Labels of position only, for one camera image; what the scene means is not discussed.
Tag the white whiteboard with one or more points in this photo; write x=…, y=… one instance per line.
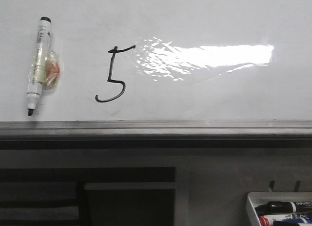
x=199, y=60

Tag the blue capped marker in tray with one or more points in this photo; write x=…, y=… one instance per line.
x=303, y=221

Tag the black capped marker in tray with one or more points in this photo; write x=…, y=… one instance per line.
x=274, y=207

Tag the grey aluminium whiteboard frame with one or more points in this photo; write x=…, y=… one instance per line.
x=54, y=135

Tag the white black whiteboard marker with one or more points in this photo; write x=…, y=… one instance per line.
x=45, y=67

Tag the red capped marker in tray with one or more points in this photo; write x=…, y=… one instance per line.
x=268, y=220

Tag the black tray hook right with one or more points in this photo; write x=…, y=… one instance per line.
x=297, y=186

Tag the white marker tray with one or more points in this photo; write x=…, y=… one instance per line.
x=255, y=199

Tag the black tray hook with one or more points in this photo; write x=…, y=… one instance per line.
x=297, y=186
x=271, y=186

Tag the black tray hook left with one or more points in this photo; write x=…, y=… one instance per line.
x=271, y=186

